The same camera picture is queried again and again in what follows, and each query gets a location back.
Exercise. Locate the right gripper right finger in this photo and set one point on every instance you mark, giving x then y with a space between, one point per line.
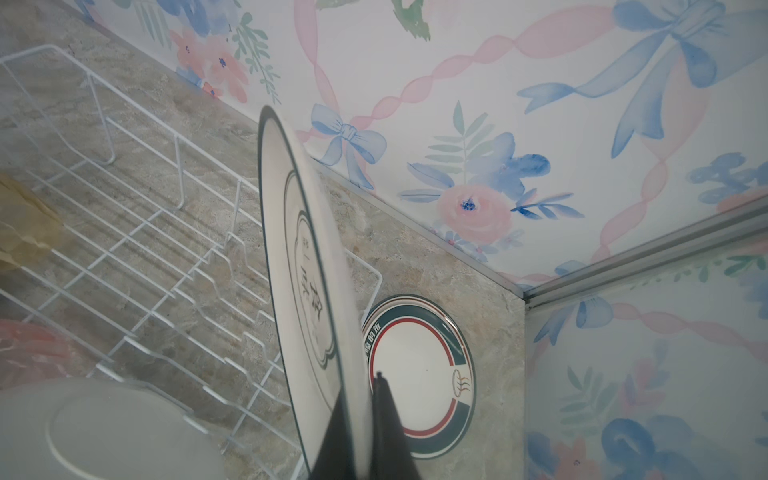
392 459

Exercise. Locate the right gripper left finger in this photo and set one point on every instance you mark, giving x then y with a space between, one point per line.
335 461

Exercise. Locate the white plate green red rim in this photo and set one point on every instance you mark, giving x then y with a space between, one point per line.
422 353

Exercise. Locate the white plate black characters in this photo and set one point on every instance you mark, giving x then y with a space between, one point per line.
313 299

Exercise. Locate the white front plate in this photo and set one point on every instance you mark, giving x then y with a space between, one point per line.
83 428

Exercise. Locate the pink ribbed glass cup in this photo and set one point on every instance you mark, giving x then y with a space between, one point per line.
31 353

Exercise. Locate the yellow ribbed glass cup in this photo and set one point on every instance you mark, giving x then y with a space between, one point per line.
30 229

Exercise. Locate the white wire dish rack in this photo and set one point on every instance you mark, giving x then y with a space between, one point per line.
161 282

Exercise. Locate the right aluminium corner post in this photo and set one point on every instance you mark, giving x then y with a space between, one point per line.
742 223

